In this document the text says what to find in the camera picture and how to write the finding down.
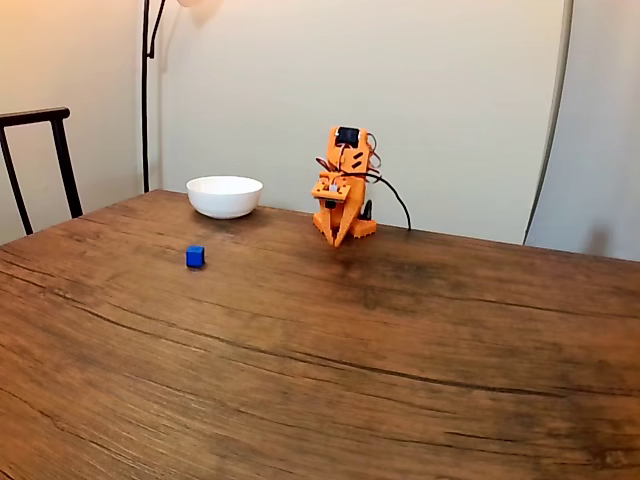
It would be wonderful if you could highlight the black chair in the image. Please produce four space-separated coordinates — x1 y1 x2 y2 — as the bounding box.
0 106 85 236

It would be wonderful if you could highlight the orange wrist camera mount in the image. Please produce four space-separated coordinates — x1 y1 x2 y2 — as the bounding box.
310 171 352 208

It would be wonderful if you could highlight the white bowl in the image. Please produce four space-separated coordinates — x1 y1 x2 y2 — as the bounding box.
185 174 264 220

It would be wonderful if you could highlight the black floor lamp pole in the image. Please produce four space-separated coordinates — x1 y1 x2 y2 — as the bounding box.
140 0 168 194

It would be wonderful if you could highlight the black cable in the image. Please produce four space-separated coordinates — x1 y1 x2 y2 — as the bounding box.
364 172 413 232

